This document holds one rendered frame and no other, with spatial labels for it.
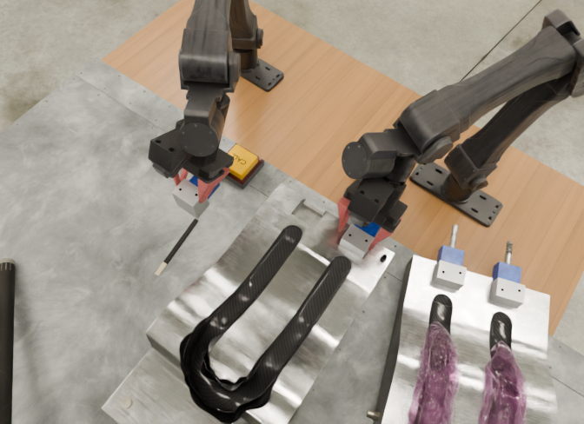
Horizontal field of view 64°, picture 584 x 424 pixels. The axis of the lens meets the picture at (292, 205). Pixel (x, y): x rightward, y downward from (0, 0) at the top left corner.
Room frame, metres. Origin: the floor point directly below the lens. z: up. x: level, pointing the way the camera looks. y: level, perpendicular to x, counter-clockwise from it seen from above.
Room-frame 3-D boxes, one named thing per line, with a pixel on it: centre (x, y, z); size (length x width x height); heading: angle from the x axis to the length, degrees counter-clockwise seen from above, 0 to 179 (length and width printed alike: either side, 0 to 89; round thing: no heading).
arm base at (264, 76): (0.86, 0.14, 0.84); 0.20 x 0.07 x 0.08; 57
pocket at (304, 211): (0.41, -0.03, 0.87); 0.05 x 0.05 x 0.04; 59
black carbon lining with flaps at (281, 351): (0.20, 0.03, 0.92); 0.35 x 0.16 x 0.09; 149
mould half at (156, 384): (0.19, 0.04, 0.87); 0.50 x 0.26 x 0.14; 149
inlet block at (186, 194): (0.44, 0.16, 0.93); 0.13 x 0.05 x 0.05; 149
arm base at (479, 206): (0.53, -0.36, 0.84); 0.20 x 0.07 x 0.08; 57
